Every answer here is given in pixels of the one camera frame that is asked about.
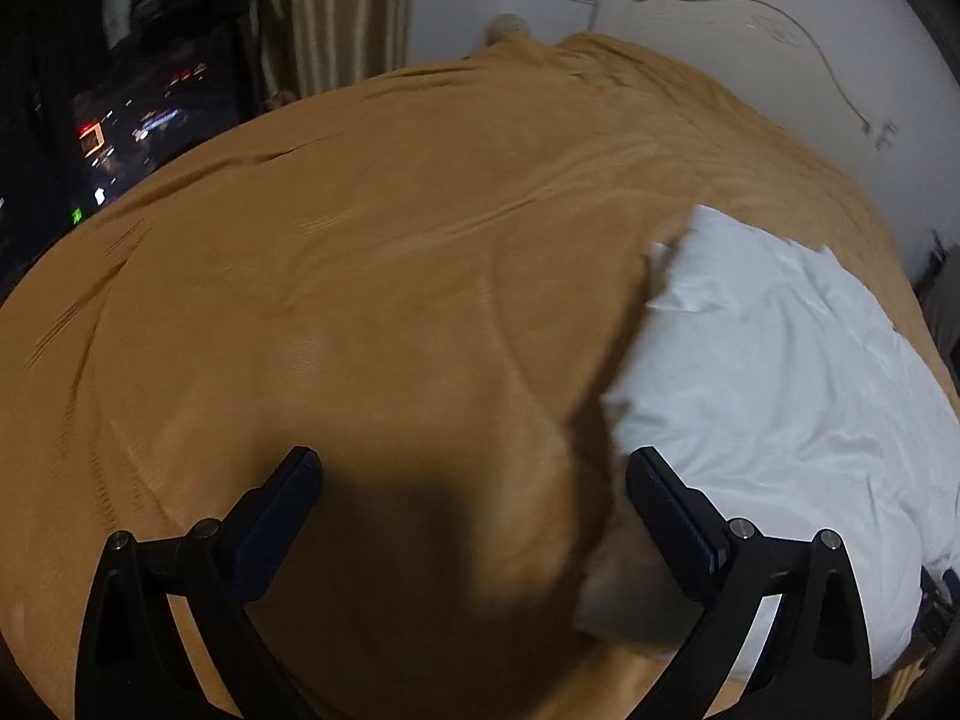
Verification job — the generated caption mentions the night window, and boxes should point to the night window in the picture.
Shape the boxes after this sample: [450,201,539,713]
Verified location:
[71,52,256,203]

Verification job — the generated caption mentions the beige curtain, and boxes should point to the beige curtain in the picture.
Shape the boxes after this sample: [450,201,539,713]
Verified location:
[255,0,417,102]

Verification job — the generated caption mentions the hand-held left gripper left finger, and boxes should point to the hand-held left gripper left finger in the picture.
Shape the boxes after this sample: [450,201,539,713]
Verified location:
[75,446,325,720]

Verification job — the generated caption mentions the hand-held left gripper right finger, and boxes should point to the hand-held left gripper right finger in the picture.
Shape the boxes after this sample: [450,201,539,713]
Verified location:
[626,446,875,720]

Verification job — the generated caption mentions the white puffer jacket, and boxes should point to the white puffer jacket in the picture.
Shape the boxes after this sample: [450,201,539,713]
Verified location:
[574,204,960,680]

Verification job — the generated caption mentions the orange quilted blanket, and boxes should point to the orange quilted blanket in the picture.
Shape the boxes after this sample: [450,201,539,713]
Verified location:
[0,34,927,720]

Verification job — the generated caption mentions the grey wall cable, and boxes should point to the grey wall cable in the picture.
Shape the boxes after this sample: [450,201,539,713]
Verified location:
[630,0,875,132]

